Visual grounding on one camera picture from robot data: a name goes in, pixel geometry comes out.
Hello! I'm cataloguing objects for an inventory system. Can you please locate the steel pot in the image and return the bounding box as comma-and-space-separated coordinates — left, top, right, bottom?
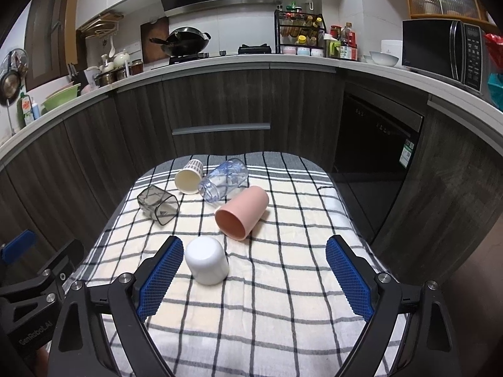
94, 69, 117, 88

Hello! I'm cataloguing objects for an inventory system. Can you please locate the white cup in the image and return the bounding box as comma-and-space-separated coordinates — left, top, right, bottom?
185, 236, 230, 286

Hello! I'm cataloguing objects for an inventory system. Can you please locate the dark wooden cutting board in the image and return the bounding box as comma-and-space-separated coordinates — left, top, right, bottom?
140, 18, 171, 64

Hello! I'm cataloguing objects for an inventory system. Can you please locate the grey drawer handle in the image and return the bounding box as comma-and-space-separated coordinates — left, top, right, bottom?
172, 123, 271, 136

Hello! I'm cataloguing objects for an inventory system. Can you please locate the cream ribbed cup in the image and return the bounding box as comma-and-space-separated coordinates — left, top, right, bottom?
175, 159, 205, 195

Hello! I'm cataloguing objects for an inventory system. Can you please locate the black gas stove burner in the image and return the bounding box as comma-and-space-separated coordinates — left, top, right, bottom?
237, 43, 273, 55

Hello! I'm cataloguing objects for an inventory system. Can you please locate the hanging frying pan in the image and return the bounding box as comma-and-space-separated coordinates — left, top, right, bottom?
0, 48, 29, 107

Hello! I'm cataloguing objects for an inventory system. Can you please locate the grey transparent square cup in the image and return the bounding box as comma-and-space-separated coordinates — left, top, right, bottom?
137, 185, 180, 226

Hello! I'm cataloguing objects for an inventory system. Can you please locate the teal plastic basket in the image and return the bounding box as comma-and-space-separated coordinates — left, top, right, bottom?
487, 73, 503, 111

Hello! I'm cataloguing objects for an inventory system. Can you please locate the white bowl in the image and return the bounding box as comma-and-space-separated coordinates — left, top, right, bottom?
369, 51, 400, 68

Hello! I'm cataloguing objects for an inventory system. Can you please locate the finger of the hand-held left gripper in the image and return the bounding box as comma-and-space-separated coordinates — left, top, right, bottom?
0, 230, 37, 265
0, 239, 85, 317

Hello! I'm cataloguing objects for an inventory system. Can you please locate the green dish soap bottle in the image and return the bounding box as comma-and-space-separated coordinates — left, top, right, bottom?
16, 93, 35, 127

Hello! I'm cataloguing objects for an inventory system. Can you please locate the brown wooden door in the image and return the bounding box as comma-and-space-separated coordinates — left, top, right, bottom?
24, 0, 88, 93

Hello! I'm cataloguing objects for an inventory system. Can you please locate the dark soy sauce bottle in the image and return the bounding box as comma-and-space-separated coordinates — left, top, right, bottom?
340, 22, 358, 62

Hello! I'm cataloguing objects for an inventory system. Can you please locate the pink cup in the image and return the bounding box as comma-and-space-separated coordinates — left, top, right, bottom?
215, 186, 270, 241

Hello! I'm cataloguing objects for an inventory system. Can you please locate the green plastic basin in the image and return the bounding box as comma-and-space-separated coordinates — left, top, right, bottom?
41, 84, 82, 113

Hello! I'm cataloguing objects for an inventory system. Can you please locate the black checked cream cloth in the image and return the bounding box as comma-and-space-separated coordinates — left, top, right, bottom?
63, 151, 406, 377

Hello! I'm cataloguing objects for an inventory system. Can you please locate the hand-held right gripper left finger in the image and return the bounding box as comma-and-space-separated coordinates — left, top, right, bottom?
47, 236, 185, 377

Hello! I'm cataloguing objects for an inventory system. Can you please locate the row of seasoning bottles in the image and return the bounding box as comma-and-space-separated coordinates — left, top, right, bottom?
280, 3, 325, 48

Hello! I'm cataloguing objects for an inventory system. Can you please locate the black wok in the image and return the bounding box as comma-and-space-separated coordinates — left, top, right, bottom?
149, 27, 212, 58

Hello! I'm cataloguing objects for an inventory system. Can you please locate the hanging board rack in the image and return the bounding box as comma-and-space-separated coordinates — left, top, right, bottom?
80, 12, 125, 41

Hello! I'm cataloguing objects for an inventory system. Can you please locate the black built-in dishwasher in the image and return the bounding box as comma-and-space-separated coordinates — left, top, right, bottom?
331, 90, 426, 241

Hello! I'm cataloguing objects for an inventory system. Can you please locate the black spice rack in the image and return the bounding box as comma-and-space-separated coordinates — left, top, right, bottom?
274, 8, 328, 58

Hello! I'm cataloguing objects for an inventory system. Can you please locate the black microwave oven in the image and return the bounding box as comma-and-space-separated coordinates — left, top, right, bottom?
401, 19, 493, 97

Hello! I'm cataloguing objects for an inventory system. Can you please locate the clear bluish plastic cup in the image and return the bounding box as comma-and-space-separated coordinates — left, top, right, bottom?
198, 158, 249, 207

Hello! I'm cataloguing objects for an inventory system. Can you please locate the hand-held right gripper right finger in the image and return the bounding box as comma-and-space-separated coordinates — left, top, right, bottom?
325, 235, 462, 377

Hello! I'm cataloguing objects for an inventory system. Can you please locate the red plastic bag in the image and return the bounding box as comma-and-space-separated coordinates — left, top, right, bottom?
484, 33, 503, 76

